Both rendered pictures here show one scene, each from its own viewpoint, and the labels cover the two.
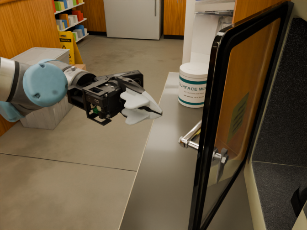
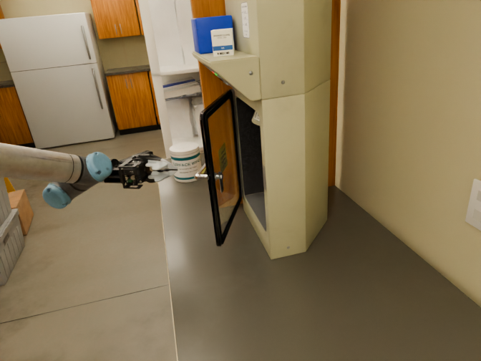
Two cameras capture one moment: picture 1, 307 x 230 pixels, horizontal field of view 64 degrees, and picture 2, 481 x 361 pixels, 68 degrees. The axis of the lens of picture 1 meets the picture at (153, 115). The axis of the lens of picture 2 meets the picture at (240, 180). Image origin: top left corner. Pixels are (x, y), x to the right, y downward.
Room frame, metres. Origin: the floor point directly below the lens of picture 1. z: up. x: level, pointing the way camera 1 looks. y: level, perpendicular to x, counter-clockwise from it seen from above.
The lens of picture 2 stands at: (-0.58, 0.19, 1.60)
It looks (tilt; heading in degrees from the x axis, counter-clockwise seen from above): 25 degrees down; 338
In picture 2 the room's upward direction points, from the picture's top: 5 degrees counter-clockwise
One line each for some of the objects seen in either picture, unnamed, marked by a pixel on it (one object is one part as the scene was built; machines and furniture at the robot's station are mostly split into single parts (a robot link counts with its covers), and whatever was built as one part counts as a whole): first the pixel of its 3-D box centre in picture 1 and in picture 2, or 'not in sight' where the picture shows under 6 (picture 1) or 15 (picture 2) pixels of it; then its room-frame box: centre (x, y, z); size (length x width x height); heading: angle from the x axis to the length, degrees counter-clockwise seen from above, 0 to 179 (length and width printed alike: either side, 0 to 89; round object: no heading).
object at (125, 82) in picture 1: (127, 90); (148, 162); (0.46, 0.05, 1.22); 0.09 x 0.02 x 0.05; 53
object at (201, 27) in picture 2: not in sight; (212, 34); (0.45, -0.19, 1.56); 0.10 x 0.10 x 0.09; 80
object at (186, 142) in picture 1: (204, 135); (207, 171); (0.33, -0.09, 1.20); 0.10 x 0.05 x 0.03; 143
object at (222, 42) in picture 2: not in sight; (222, 42); (0.31, -0.16, 1.54); 0.05 x 0.05 x 0.06; 63
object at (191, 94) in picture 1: (194, 84); (186, 162); (0.92, -0.17, 1.02); 0.13 x 0.13 x 0.15
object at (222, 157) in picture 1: (218, 165); (220, 182); (0.28, -0.10, 1.18); 0.02 x 0.02 x 0.06; 53
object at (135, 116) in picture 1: (138, 116); (161, 176); (0.41, 0.03, 1.18); 0.09 x 0.06 x 0.03; 53
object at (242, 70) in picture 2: not in sight; (222, 73); (0.35, -0.17, 1.46); 0.32 x 0.12 x 0.10; 170
